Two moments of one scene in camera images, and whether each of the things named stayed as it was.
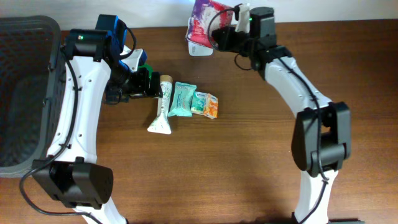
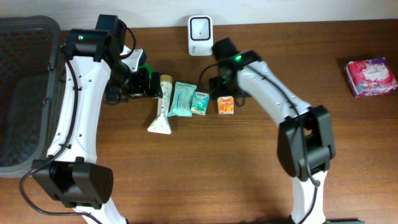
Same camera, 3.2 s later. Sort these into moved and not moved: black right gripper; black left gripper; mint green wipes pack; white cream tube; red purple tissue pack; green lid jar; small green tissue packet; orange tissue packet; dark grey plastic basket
Moved: red purple tissue pack; orange tissue packet; black right gripper
Not moved: black left gripper; white cream tube; small green tissue packet; green lid jar; dark grey plastic basket; mint green wipes pack
